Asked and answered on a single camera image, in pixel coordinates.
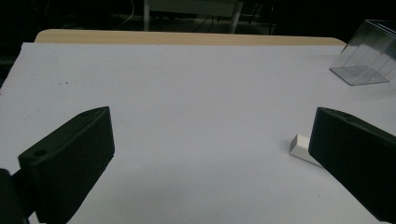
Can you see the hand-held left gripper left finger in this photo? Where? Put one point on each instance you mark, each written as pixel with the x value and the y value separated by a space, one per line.
pixel 68 161

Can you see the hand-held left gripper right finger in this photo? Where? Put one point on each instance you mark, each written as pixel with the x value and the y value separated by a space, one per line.
pixel 355 155

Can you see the small white block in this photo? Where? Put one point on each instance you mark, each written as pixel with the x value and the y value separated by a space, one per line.
pixel 299 146

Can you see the clear plastic box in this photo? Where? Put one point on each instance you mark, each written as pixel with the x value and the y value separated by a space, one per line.
pixel 367 59

